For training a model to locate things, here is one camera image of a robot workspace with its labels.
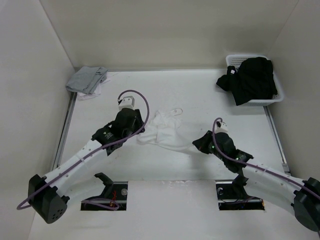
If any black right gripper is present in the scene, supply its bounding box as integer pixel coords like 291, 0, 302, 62
192, 130, 227, 162

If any white tank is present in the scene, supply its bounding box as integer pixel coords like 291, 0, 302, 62
77, 79, 110, 101
137, 108, 193, 152

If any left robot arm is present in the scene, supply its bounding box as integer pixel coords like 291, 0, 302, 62
27, 107, 145, 224

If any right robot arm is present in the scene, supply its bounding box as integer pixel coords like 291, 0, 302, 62
192, 130, 320, 232

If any folded white tank top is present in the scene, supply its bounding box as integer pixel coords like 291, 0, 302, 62
77, 79, 110, 101

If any folded grey tank top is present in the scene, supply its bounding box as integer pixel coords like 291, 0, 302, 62
65, 66, 108, 95

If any black tank top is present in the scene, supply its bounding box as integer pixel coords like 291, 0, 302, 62
216, 57, 278, 106

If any white plastic basket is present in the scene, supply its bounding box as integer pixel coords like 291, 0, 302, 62
225, 53, 285, 107

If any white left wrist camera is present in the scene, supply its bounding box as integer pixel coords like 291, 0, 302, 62
118, 96, 135, 111

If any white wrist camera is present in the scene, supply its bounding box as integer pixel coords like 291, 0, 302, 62
214, 120, 228, 134
118, 96, 135, 111

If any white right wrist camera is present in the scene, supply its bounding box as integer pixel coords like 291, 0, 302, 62
214, 120, 228, 134

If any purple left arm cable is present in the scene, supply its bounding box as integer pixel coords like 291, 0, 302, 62
16, 89, 151, 211

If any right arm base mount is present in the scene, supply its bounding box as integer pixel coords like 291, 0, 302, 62
215, 176, 265, 211

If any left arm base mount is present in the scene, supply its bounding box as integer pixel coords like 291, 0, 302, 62
80, 172, 129, 211

